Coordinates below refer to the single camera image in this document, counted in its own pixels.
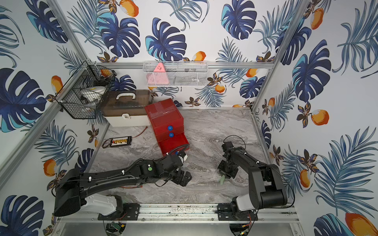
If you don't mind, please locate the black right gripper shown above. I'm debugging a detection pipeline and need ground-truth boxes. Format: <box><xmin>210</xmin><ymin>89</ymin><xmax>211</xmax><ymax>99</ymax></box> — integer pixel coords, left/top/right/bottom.
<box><xmin>217</xmin><ymin>160</ymin><xmax>237</xmax><ymax>179</ymax></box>

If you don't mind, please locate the green fruit knife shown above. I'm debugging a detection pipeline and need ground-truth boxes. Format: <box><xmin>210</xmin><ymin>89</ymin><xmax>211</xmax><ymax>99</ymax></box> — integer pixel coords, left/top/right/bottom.
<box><xmin>220</xmin><ymin>175</ymin><xmax>225</xmax><ymax>185</ymax></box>

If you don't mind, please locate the red three-drawer cabinet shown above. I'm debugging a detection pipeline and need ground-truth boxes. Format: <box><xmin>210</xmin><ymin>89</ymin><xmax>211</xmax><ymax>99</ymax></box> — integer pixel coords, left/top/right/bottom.
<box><xmin>145</xmin><ymin>99</ymin><xmax>189</xmax><ymax>155</ymax></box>

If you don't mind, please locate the red top drawer blue knob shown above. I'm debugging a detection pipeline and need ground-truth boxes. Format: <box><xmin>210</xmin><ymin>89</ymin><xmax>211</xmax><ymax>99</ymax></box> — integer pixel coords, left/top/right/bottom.
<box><xmin>151</xmin><ymin>118</ymin><xmax>184</xmax><ymax>130</ymax></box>

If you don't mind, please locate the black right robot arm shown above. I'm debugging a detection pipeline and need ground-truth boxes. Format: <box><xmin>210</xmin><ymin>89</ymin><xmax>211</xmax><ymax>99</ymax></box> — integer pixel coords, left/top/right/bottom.
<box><xmin>218</xmin><ymin>142</ymin><xmax>287</xmax><ymax>211</ymax></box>

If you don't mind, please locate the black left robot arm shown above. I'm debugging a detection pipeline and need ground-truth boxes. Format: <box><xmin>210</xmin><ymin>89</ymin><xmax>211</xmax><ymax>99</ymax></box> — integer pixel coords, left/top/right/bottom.
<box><xmin>54</xmin><ymin>153</ymin><xmax>192</xmax><ymax>217</ymax></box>

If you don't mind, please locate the black orange battery charger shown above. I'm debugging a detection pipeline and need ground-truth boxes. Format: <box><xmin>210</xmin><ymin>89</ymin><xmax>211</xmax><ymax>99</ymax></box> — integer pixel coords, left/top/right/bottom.
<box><xmin>110</xmin><ymin>136</ymin><xmax>132</xmax><ymax>148</ymax></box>

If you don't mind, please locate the brown lid white storage box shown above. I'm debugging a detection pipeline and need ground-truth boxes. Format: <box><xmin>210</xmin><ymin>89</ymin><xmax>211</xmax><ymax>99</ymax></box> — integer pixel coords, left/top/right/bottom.
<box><xmin>99</xmin><ymin>89</ymin><xmax>152</xmax><ymax>127</ymax></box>

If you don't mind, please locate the pink triangle sign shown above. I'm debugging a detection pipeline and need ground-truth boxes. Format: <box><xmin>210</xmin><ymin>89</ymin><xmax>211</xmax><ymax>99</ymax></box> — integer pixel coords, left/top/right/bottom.
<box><xmin>147</xmin><ymin>63</ymin><xmax>169</xmax><ymax>86</ymax></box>

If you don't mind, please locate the white item in basket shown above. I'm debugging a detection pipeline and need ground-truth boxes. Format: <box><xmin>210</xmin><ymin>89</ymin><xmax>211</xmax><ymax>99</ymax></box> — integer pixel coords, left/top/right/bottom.
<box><xmin>80</xmin><ymin>86</ymin><xmax>106</xmax><ymax>103</ymax></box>

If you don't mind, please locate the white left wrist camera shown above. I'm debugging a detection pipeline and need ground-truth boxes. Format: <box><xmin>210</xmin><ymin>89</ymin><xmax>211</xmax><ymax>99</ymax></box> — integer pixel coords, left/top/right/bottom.
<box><xmin>179</xmin><ymin>152</ymin><xmax>188</xmax><ymax>162</ymax></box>

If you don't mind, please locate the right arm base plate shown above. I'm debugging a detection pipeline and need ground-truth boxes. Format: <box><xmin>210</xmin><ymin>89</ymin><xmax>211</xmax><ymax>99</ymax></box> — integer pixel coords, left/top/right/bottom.
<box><xmin>215</xmin><ymin>203</ymin><xmax>258</xmax><ymax>221</ymax></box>

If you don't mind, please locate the aluminium front rail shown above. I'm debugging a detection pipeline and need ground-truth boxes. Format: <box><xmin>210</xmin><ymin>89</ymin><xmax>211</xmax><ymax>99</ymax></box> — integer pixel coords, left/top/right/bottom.
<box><xmin>60</xmin><ymin>204</ymin><xmax>299</xmax><ymax>224</ymax></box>

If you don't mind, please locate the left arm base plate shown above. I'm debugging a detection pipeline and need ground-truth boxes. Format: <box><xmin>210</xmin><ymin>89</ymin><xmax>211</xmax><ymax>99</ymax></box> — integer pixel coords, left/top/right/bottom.
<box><xmin>97</xmin><ymin>203</ymin><xmax>140</xmax><ymax>221</ymax></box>

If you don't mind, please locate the clear mesh wall shelf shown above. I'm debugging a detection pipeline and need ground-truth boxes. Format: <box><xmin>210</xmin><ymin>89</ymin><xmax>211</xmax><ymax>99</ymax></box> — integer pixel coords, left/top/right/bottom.
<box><xmin>143</xmin><ymin>61</ymin><xmax>208</xmax><ymax>87</ymax></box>

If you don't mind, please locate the black wire basket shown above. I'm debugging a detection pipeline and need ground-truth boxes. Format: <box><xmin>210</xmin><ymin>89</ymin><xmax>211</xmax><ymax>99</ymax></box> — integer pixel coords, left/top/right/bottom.
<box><xmin>54</xmin><ymin>61</ymin><xmax>117</xmax><ymax>120</ymax></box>

